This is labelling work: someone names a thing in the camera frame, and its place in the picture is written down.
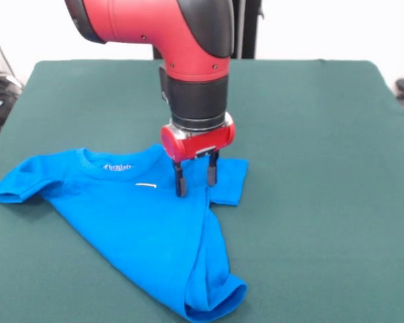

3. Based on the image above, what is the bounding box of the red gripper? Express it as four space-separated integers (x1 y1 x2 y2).
160 112 237 198

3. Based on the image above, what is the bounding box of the blue laundry item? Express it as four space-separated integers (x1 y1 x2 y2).
0 143 249 323

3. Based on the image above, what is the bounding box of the dark green table cloth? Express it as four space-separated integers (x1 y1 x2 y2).
0 59 404 323

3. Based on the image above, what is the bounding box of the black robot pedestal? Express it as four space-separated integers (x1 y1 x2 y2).
151 0 264 60

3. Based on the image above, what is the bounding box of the grey cable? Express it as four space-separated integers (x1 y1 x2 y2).
0 28 24 90

